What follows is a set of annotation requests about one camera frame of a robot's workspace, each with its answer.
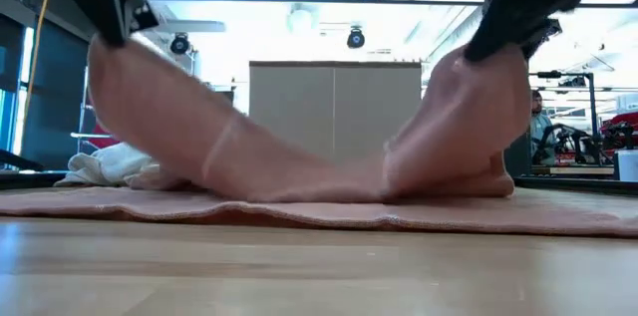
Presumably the beige fabric box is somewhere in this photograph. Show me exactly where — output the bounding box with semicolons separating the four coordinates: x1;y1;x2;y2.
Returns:
248;60;424;165

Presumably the background robot station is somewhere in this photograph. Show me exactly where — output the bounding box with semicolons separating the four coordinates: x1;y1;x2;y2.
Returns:
530;70;615;167

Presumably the black ceiling camera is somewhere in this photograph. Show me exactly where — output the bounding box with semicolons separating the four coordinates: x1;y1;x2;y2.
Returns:
346;26;367;50
169;32;191;56

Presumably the metal shelf rack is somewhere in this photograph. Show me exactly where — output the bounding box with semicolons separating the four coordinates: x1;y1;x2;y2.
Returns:
69;69;121;156

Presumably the red background cart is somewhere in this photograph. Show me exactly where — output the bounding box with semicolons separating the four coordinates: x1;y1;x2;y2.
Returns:
600;111;638;151

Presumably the yellow hanging cable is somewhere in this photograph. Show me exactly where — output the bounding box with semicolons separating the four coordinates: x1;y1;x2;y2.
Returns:
23;0;54;118

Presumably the plain white towel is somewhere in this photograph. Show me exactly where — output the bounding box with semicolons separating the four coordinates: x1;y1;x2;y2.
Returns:
53;142;165;191

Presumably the white round ceiling fixture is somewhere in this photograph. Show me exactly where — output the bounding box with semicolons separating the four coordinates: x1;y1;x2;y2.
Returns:
285;4;320;36

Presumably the red storage bin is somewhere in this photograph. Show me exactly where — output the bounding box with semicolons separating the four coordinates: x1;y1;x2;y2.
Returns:
88;124;121;151

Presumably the pink terracotta towel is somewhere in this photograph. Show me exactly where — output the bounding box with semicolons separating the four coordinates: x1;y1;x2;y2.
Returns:
0;34;638;238

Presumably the person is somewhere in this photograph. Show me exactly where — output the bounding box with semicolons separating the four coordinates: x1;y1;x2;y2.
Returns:
528;89;558;166

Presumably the black partition panel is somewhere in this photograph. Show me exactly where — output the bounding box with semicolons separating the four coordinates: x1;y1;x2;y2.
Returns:
502;131;532;178

